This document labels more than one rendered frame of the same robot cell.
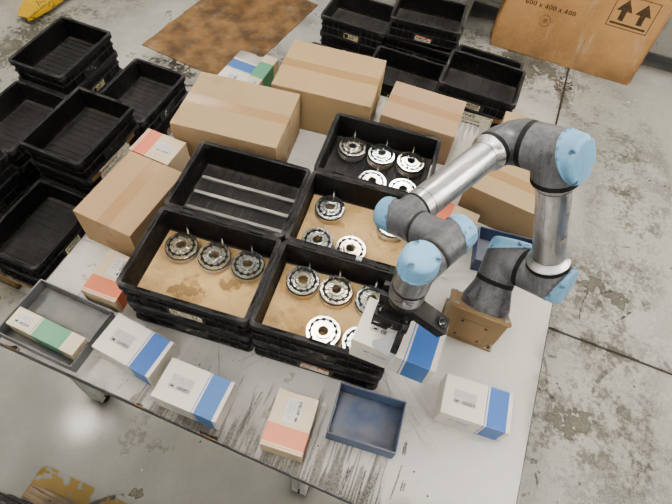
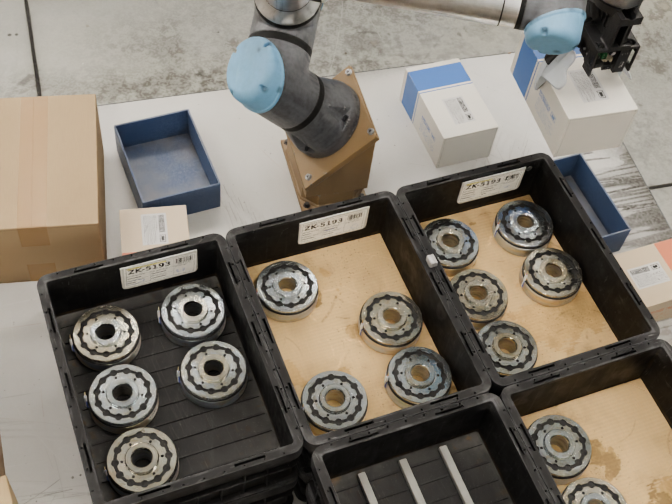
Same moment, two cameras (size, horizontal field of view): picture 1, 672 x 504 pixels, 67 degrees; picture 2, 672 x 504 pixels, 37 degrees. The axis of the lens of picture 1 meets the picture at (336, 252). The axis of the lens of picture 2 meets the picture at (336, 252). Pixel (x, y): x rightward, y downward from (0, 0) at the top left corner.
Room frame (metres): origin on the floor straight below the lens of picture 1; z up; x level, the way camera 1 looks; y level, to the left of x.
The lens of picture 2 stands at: (1.54, 0.59, 2.25)
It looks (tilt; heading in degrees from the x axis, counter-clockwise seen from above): 54 degrees down; 232
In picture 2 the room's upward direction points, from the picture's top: 9 degrees clockwise
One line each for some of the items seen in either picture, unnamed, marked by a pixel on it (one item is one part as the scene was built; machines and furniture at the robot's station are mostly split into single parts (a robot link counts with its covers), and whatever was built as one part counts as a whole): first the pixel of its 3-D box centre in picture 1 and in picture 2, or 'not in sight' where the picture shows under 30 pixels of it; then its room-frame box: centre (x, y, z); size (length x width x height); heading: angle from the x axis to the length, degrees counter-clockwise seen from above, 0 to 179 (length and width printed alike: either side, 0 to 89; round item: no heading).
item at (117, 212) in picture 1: (136, 205); not in sight; (1.02, 0.71, 0.78); 0.30 x 0.22 x 0.16; 162
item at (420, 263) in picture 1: (416, 269); not in sight; (0.52, -0.16, 1.41); 0.09 x 0.08 x 0.11; 140
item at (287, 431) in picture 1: (290, 425); (655, 282); (0.37, 0.06, 0.74); 0.16 x 0.12 x 0.07; 170
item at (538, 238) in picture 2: (359, 342); (524, 223); (0.59, -0.10, 0.86); 0.10 x 0.10 x 0.01
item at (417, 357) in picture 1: (397, 340); (571, 88); (0.51, -0.18, 1.09); 0.20 x 0.12 x 0.09; 75
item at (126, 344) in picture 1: (136, 350); not in sight; (0.52, 0.55, 0.75); 0.20 x 0.12 x 0.09; 70
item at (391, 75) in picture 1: (399, 95); not in sight; (2.34, -0.23, 0.31); 0.40 x 0.30 x 0.34; 75
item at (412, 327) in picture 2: (350, 249); (391, 318); (0.91, -0.04, 0.86); 0.10 x 0.10 x 0.01
